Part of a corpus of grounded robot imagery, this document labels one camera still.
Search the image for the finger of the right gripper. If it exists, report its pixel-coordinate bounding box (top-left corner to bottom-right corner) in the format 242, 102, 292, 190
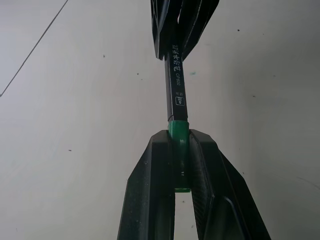
150, 0, 185, 61
178, 0, 221, 62

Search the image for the green pen cap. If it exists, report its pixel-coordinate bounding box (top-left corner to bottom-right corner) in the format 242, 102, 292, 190
167, 120, 193, 194

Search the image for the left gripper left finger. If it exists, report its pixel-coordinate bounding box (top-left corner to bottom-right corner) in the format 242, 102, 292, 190
116, 129, 176, 240

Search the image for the black pen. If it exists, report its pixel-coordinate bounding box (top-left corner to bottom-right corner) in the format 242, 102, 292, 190
162, 42, 190, 125

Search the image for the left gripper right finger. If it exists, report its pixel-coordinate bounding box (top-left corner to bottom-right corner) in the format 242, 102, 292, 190
188, 129, 273, 240

